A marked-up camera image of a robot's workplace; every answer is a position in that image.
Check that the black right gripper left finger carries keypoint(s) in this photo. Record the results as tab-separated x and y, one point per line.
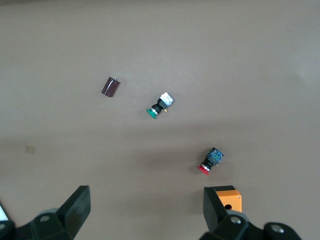
75	212

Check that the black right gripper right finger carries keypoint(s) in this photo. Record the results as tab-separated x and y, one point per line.
215	212

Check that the orange box with hole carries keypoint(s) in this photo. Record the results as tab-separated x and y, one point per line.
231	197

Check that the dark brown cylindrical capacitor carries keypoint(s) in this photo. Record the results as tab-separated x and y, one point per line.
110	87

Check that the red push button switch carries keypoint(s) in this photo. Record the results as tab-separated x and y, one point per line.
212	158

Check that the green push button switch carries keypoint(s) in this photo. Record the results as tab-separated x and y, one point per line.
162	102

